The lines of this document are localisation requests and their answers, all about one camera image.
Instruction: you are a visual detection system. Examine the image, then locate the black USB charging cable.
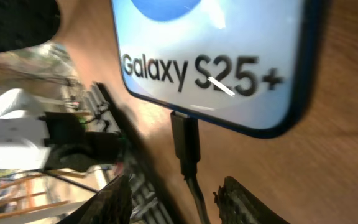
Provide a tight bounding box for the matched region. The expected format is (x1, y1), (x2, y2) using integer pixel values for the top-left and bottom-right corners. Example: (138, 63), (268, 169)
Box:
(170, 110), (211, 224)

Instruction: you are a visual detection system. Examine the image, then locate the blue Galaxy smartphone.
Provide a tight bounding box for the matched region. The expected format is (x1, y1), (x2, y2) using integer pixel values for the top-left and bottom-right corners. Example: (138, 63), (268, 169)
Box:
(111, 0), (330, 138)

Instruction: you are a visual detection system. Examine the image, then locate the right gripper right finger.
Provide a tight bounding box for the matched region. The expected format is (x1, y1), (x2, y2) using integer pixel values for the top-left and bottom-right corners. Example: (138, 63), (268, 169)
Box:
(214, 176), (288, 224)

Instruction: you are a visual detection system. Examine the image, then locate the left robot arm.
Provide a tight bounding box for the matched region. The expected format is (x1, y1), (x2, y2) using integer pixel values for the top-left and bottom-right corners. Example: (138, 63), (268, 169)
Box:
(0, 0), (124, 172)

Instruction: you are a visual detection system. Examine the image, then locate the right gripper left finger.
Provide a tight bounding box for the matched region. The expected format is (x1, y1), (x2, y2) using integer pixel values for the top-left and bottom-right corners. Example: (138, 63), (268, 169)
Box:
(57, 175), (133, 224)

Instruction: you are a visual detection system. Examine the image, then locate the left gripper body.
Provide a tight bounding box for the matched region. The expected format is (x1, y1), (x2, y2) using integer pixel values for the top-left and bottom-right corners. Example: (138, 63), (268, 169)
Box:
(0, 0), (60, 53)

